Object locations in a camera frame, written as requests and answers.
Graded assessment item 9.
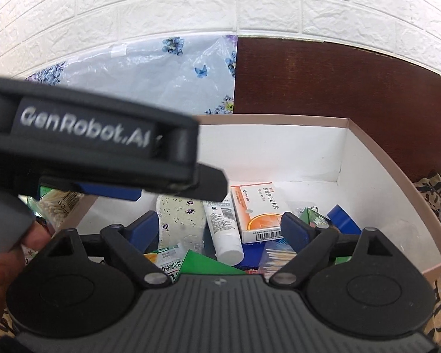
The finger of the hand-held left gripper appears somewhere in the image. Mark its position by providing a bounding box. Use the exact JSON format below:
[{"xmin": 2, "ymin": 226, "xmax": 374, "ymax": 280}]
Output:
[
  {"xmin": 143, "ymin": 164, "xmax": 229, "ymax": 202},
  {"xmin": 39, "ymin": 176, "xmax": 143, "ymax": 203}
]

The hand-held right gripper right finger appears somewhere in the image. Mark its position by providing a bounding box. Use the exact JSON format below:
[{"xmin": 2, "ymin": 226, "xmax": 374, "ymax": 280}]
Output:
[{"xmin": 270, "ymin": 211, "xmax": 398, "ymax": 288}]

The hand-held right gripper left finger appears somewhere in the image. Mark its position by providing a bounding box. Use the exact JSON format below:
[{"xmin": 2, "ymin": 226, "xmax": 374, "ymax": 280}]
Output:
[{"xmin": 40, "ymin": 210, "xmax": 173, "ymax": 289}]

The brown cardboard box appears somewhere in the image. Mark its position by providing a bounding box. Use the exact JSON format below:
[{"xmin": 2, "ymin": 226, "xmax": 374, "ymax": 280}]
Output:
[{"xmin": 71, "ymin": 115, "xmax": 441, "ymax": 276}]

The person's left hand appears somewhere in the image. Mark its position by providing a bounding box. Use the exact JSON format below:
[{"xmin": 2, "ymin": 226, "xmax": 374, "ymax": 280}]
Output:
[{"xmin": 0, "ymin": 222, "xmax": 57, "ymax": 333}]

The green packet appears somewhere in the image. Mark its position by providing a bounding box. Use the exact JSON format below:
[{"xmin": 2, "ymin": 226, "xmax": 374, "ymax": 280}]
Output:
[{"xmin": 298, "ymin": 207, "xmax": 332, "ymax": 229}]

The floral insole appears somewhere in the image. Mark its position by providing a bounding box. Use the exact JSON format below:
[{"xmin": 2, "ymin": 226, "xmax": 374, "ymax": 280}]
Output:
[{"xmin": 156, "ymin": 195, "xmax": 207, "ymax": 255}]

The toothpick pack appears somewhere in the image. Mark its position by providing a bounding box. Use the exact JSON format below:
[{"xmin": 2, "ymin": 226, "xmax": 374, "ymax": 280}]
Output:
[{"xmin": 260, "ymin": 242, "xmax": 299, "ymax": 277}]

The green white medicine box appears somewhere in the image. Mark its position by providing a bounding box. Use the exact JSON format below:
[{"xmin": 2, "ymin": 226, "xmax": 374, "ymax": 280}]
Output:
[{"xmin": 144, "ymin": 246, "xmax": 187, "ymax": 284}]

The orange white medicine box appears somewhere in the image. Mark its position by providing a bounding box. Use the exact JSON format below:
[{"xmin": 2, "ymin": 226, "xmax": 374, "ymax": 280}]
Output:
[{"xmin": 231, "ymin": 183, "xmax": 295, "ymax": 244}]

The blue packet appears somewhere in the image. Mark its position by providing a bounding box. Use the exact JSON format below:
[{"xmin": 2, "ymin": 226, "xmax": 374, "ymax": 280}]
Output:
[{"xmin": 238, "ymin": 238, "xmax": 292, "ymax": 273}]

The dark blue box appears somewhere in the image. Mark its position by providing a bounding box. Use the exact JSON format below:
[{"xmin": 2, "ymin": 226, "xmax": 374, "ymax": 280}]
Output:
[{"xmin": 326, "ymin": 204, "xmax": 361, "ymax": 237}]

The white tube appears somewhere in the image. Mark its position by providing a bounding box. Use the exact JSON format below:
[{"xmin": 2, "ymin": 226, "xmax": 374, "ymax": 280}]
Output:
[{"xmin": 203, "ymin": 195, "xmax": 245, "ymax": 264}]

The cotton swab pack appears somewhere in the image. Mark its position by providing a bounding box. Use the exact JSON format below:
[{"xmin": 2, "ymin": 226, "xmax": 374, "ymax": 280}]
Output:
[{"xmin": 32, "ymin": 190, "xmax": 84, "ymax": 229}]

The floral plastic bag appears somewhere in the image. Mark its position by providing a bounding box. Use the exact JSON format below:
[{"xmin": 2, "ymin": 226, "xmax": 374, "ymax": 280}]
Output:
[{"xmin": 24, "ymin": 35, "xmax": 238, "ymax": 116}]

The dark brown board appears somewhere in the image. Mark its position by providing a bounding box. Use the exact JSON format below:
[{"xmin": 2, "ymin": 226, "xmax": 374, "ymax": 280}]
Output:
[{"xmin": 233, "ymin": 36, "xmax": 441, "ymax": 184}]

